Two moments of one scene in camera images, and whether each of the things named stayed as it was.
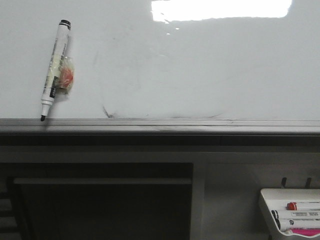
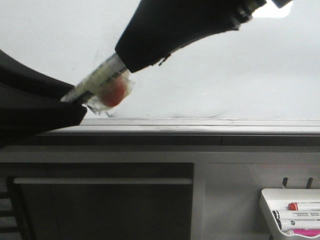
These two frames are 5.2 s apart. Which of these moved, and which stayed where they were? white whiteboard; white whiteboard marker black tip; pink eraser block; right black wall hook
Moved: white whiteboard marker black tip
Stayed: pink eraser block; white whiteboard; right black wall hook
